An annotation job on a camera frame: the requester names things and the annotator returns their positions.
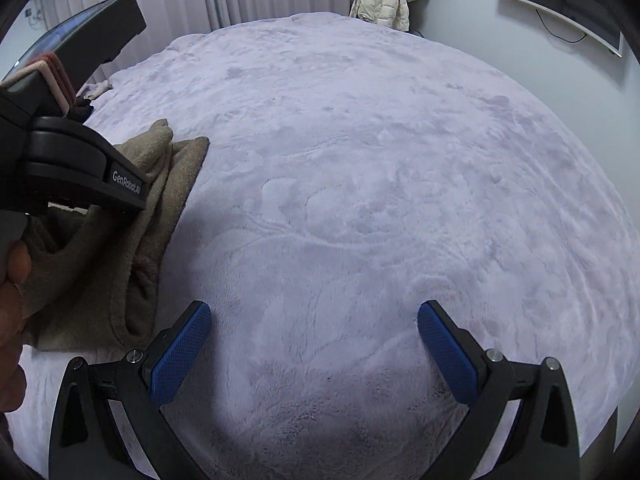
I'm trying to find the person's left hand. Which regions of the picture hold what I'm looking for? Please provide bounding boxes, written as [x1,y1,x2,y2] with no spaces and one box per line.
[0,240,33,416]

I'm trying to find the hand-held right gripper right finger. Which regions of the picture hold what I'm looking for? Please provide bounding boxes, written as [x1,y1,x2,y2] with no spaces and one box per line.
[417,300,583,480]

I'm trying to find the black television cable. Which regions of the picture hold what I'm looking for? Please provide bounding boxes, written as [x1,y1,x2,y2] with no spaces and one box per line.
[535,7,588,45]

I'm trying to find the tan knit sweater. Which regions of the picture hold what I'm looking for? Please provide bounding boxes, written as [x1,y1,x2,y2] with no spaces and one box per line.
[20,119,211,353]

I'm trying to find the pink folded cloths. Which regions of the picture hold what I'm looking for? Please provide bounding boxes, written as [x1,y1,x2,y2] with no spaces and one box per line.
[2,50,78,113]

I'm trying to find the beige small cloth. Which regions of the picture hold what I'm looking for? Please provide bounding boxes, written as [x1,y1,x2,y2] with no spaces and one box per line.
[80,80,115,101]

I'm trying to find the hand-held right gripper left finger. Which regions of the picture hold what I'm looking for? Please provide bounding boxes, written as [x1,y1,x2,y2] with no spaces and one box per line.
[48,300,213,480]

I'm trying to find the lavender fleece bed blanket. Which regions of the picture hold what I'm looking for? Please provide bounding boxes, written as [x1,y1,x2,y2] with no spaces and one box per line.
[5,12,640,480]

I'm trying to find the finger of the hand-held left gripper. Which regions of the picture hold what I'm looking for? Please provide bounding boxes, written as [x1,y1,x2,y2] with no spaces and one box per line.
[0,0,147,97]

